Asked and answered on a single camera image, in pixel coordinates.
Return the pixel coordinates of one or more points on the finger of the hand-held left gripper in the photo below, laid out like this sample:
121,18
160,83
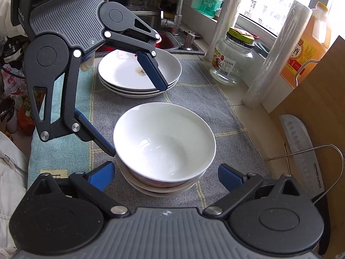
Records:
153,71
86,125

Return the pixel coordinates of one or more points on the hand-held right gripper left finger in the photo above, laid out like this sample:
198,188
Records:
102,175

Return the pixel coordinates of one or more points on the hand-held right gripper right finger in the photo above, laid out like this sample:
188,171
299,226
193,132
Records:
230,176

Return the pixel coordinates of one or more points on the white bowl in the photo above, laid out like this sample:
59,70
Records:
161,195
161,140
161,190

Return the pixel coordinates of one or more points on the person's left forearm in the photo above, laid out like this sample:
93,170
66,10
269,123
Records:
5,8

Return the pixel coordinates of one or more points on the red plastic basin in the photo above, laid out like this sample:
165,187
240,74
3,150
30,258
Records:
168,41

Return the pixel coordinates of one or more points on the stainless steel sink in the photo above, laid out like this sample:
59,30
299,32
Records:
194,49

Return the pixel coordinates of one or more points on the blue grey checked mat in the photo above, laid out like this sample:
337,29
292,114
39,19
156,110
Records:
194,94

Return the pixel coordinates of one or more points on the chrome faucet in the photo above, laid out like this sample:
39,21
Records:
175,21

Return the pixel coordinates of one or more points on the printed plastic bag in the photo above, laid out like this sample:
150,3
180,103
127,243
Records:
24,118

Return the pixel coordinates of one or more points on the kitchen knife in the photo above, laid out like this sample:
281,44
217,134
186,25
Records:
299,145

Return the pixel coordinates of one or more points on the glass jar with green lid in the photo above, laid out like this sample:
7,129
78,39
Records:
231,59

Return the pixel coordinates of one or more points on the clear plastic wrap roll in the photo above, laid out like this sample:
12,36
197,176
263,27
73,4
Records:
275,59
226,19

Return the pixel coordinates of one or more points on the person's white jacket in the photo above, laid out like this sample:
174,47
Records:
10,194

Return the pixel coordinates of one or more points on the wooden cutting board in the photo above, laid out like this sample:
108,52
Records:
323,99

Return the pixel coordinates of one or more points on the window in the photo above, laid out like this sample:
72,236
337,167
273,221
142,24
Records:
264,2

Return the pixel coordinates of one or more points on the orange oil bottle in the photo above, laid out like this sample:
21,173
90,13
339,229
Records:
310,45

